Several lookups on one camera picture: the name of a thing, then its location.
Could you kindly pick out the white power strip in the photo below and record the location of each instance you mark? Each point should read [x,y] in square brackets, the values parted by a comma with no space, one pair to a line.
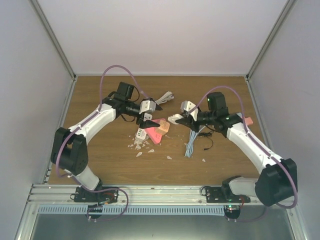
[141,134]

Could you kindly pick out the pink triangular power socket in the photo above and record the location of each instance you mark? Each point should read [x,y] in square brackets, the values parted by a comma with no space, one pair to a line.
[153,135]

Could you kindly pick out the aluminium frame rail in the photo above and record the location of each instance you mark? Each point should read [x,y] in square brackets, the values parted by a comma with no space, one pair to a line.
[145,195]

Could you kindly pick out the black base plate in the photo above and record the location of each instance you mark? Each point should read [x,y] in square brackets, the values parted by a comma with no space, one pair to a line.
[108,196]
[220,194]

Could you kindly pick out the pink block socket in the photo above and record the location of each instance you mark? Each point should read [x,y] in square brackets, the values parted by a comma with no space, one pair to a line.
[248,121]

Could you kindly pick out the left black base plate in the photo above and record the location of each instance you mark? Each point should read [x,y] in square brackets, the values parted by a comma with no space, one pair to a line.
[108,196]

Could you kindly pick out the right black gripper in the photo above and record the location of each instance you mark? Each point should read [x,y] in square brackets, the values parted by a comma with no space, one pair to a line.
[188,121]

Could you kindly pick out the light blue power strip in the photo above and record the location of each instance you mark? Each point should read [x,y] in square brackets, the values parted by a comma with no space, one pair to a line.
[240,115]

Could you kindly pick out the small white charger plug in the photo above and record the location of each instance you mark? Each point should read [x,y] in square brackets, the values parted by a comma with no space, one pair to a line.
[174,119]

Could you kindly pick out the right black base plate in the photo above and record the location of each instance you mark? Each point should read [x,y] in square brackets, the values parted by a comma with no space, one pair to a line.
[220,194]

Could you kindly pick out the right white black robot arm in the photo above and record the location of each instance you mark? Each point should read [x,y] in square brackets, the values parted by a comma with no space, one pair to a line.
[278,179]

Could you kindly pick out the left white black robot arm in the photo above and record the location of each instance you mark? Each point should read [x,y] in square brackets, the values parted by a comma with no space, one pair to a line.
[70,146]

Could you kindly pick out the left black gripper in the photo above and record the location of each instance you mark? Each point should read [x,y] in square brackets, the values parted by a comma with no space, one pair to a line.
[147,124]

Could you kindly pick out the grey slotted cable duct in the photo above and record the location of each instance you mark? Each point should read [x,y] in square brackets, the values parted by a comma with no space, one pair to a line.
[79,209]

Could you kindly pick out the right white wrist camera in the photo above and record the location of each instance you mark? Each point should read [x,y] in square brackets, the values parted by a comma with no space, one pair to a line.
[191,108]

